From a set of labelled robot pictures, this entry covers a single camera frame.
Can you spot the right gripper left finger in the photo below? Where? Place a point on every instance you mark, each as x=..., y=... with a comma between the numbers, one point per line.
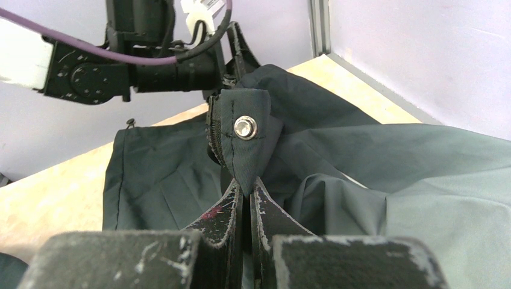
x=205, y=254

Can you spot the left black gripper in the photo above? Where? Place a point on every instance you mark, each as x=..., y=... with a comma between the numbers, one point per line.
x=202, y=73

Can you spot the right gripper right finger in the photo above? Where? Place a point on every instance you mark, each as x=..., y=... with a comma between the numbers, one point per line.
x=287, y=255

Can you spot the grey gradient zip jacket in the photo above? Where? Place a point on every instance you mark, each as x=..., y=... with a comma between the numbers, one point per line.
x=334, y=169

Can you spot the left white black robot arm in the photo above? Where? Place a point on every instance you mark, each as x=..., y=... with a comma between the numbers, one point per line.
x=139, y=53

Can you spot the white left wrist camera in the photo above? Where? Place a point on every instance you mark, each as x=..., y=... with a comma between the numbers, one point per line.
x=205, y=10

